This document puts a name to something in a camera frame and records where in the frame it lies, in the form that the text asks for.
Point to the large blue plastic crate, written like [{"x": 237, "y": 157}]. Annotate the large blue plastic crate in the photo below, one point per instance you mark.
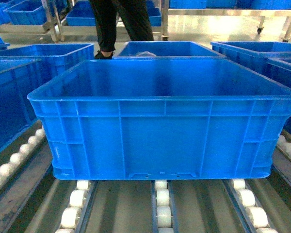
[{"x": 161, "y": 119}]

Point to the steel shelf trolley right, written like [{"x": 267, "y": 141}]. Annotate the steel shelf trolley right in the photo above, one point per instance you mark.
[{"x": 223, "y": 12}]

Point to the blue crate behind centre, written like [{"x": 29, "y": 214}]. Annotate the blue crate behind centre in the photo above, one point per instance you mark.
[{"x": 167, "y": 49}]

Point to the centre white roller track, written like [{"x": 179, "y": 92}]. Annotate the centre white roller track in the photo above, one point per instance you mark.
[{"x": 164, "y": 212}]

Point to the left white roller track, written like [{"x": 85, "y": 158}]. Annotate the left white roller track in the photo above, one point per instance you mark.
[{"x": 75, "y": 217}]

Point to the blue crate behind left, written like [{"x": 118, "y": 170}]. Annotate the blue crate behind left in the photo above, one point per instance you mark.
[{"x": 57, "y": 57}]

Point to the far-left white roller track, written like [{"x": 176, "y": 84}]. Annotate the far-left white roller track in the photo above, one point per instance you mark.
[{"x": 20, "y": 151}]

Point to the blue crates on trolley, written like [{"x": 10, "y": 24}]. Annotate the blue crates on trolley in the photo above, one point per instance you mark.
[{"x": 230, "y": 4}]

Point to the blue crate under person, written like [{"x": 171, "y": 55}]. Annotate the blue crate under person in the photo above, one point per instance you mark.
[{"x": 82, "y": 14}]

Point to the blue crate far right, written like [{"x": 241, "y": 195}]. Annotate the blue crate far right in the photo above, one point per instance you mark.
[{"x": 279, "y": 69}]

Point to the blue crate on left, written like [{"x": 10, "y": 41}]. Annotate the blue crate on left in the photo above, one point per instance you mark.
[{"x": 18, "y": 77}]

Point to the blue crate on right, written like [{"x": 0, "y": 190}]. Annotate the blue crate on right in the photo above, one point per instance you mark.
[{"x": 251, "y": 54}]

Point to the right white roller track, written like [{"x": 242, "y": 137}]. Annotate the right white roller track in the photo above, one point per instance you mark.
[{"x": 249, "y": 210}]

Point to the blue crate upper left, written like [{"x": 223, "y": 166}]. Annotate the blue crate upper left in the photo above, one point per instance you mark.
[{"x": 22, "y": 12}]

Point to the steel shelf frame left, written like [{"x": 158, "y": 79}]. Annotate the steel shelf frame left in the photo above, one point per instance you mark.
[{"x": 56, "y": 11}]

